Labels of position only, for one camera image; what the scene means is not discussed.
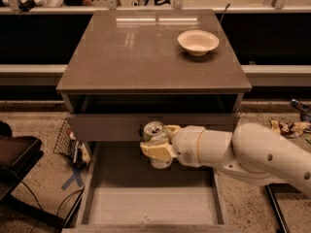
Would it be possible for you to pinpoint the grey drawer cabinet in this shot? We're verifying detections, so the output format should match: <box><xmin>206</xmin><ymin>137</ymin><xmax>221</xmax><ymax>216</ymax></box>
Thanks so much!
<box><xmin>55</xmin><ymin>9</ymin><xmax>253</xmax><ymax>233</ymax></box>

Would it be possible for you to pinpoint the wire mesh basket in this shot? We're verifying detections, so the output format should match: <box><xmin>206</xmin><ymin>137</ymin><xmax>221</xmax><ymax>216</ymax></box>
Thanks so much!
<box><xmin>53</xmin><ymin>120</ymin><xmax>90</xmax><ymax>169</ymax></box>

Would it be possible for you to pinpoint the closed grey upper drawer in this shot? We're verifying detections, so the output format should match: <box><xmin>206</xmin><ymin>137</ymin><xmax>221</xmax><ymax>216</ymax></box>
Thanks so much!
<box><xmin>66</xmin><ymin>114</ymin><xmax>239</xmax><ymax>142</ymax></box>

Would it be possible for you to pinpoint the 7up soda can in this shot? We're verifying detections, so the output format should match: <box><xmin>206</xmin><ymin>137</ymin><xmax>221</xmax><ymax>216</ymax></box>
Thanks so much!
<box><xmin>140</xmin><ymin>121</ymin><xmax>173</xmax><ymax>169</ymax></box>

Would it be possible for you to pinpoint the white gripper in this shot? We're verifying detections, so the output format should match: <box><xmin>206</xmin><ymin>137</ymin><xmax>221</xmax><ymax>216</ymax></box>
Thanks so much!
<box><xmin>140</xmin><ymin>125</ymin><xmax>205</xmax><ymax>168</ymax></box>

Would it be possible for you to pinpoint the open grey middle drawer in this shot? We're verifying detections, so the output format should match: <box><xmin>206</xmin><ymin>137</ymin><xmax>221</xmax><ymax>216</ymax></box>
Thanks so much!
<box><xmin>62</xmin><ymin>142</ymin><xmax>242</xmax><ymax>233</ymax></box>

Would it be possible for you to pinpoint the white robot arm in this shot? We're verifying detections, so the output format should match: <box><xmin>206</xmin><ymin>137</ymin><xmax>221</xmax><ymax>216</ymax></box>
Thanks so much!
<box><xmin>140</xmin><ymin>121</ymin><xmax>311</xmax><ymax>196</ymax></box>

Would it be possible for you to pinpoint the black floor cable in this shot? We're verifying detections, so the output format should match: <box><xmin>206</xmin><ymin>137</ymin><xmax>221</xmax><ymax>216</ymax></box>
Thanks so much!
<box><xmin>19</xmin><ymin>180</ymin><xmax>86</xmax><ymax>218</ymax></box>

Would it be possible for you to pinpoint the snack wrapper on floor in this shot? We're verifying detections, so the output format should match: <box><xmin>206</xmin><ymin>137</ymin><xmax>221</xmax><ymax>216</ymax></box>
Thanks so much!
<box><xmin>270</xmin><ymin>120</ymin><xmax>311</xmax><ymax>138</ymax></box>

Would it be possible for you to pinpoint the black metal bar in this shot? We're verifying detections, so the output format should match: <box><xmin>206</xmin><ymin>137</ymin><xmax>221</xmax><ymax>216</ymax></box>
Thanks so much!
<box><xmin>264</xmin><ymin>183</ymin><xmax>290</xmax><ymax>233</ymax></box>

